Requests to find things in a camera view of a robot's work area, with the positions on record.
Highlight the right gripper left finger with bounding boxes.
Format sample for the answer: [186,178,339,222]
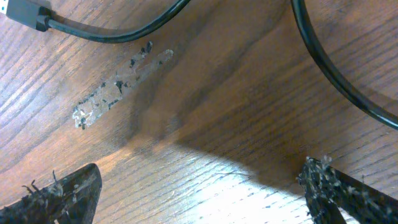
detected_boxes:
[1,163,102,224]

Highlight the tape residue patch on table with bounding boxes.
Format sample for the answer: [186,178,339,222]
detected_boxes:
[72,41,174,129]

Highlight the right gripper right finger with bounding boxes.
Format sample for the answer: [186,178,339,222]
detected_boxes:
[297,157,397,223]

